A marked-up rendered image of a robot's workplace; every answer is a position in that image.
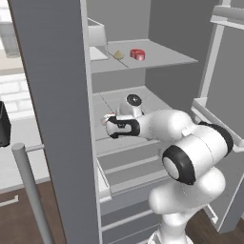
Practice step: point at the red steak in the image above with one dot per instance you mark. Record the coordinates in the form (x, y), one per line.
(137, 54)

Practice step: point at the beige garlic bulb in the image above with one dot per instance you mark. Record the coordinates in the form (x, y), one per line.
(119, 55)

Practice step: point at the grey fridge door with racks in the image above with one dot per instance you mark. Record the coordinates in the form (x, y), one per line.
(227, 82)

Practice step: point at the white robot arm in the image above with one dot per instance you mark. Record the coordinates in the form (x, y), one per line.
(190, 152)

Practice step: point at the grey fridge drawer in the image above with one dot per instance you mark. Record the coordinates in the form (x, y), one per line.
(133, 178)

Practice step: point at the black countertop appliance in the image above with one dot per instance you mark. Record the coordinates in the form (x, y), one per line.
(4, 125)

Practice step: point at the grey fridge shelf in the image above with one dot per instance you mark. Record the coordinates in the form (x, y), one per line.
(106, 105)
(152, 55)

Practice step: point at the grey fridge body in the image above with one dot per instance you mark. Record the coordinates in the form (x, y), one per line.
(127, 19)

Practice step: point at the brown cabinet drawer front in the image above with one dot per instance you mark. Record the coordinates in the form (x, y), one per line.
(16, 222)

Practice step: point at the white box container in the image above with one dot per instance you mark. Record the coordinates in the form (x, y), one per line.
(96, 36)

